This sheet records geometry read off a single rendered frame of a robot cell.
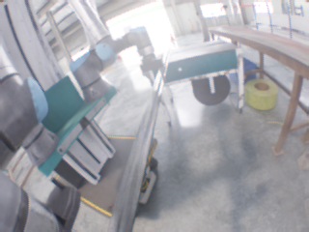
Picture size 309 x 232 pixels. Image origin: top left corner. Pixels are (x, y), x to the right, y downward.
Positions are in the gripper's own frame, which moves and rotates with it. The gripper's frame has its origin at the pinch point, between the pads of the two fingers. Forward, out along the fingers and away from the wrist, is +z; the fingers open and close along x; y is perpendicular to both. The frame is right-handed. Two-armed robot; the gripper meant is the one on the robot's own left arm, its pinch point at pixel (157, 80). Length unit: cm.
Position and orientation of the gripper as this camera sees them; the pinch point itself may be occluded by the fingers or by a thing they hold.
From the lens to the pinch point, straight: 82.8
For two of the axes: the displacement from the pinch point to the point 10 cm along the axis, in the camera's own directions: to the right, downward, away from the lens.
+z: 3.3, 7.6, 5.5
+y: 1.4, -6.2, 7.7
